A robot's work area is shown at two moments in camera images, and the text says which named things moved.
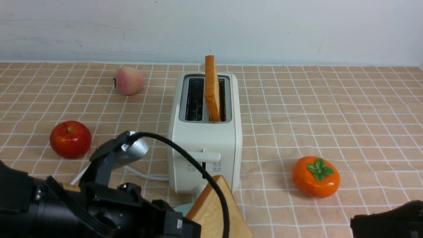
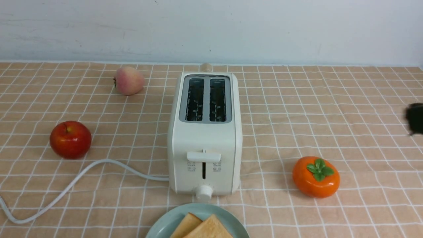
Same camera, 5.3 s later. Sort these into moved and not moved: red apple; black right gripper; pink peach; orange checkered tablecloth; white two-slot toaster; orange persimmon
Moved: black right gripper
Not moved: orange persimmon; orange checkered tablecloth; white two-slot toaster; pink peach; red apple
